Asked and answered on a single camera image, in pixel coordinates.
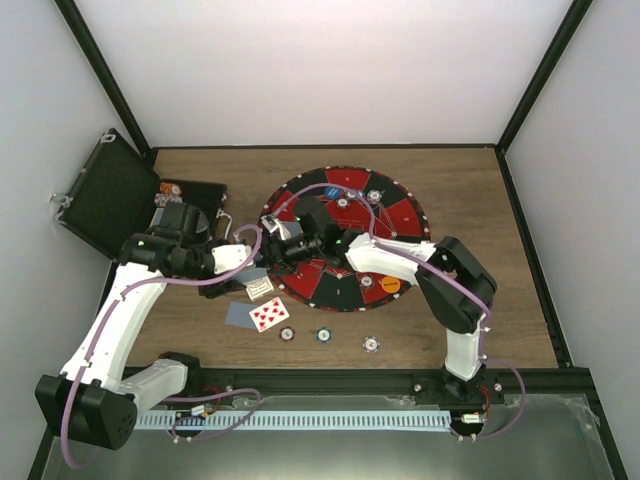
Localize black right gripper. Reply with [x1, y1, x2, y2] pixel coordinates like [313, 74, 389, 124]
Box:
[253, 234, 323, 276]

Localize blue patterned card deck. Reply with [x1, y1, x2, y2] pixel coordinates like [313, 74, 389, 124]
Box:
[233, 268, 268, 285]

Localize single face-down blue card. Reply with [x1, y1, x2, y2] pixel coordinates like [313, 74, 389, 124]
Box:
[225, 302, 256, 330]

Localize face-up hearts playing card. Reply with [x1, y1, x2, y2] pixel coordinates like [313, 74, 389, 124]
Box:
[249, 297, 289, 333]

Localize brown poker chip stack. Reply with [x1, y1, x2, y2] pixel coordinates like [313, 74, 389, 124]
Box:
[280, 327, 295, 342]

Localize blue dealer button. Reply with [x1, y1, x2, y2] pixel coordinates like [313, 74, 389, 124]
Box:
[324, 187, 342, 199]

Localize teal poker chip stack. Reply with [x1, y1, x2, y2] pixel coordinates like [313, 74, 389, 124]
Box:
[316, 328, 332, 344]

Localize blue white poker chip stack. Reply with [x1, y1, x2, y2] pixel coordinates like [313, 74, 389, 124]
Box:
[362, 336, 380, 353]

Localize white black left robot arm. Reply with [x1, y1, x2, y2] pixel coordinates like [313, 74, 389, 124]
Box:
[35, 202, 259, 450]

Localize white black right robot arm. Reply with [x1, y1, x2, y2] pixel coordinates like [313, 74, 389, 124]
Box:
[261, 197, 497, 403]

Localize white playing card box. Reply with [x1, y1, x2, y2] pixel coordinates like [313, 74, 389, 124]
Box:
[245, 277, 274, 301]

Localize round red black poker mat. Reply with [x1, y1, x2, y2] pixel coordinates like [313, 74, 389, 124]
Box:
[263, 166, 430, 312]

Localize grey striped chips in case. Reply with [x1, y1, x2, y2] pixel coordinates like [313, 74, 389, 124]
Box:
[154, 194, 172, 207]

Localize orange round button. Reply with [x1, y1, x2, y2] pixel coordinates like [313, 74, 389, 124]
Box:
[379, 276, 402, 294]

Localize orange chip stack in case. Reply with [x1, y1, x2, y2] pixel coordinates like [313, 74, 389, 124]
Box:
[159, 182, 182, 195]

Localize black poker chip case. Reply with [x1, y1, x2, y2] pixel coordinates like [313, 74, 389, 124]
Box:
[52, 128, 228, 260]

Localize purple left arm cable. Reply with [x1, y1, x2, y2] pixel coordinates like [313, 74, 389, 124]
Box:
[60, 224, 264, 469]

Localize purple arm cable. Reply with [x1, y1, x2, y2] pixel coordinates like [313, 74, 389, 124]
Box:
[267, 182, 527, 443]
[60, 224, 264, 469]

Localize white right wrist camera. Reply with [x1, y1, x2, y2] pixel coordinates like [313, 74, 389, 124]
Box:
[261, 215, 291, 241]

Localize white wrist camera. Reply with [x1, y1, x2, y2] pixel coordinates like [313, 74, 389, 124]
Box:
[261, 215, 291, 241]
[211, 244, 252, 275]

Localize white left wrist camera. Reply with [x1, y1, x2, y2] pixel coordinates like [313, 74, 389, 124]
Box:
[211, 244, 252, 275]

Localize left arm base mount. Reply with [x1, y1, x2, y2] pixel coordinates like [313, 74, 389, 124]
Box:
[163, 383, 234, 405]

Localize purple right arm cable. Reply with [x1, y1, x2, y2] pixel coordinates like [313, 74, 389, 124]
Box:
[267, 182, 527, 443]

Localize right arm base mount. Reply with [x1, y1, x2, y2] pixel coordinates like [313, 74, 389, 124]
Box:
[412, 378, 505, 408]

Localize light blue slotted cable duct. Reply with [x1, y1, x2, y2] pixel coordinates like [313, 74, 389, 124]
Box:
[135, 410, 451, 433]

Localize black aluminium frame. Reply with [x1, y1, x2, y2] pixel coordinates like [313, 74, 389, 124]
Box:
[36, 1, 629, 479]

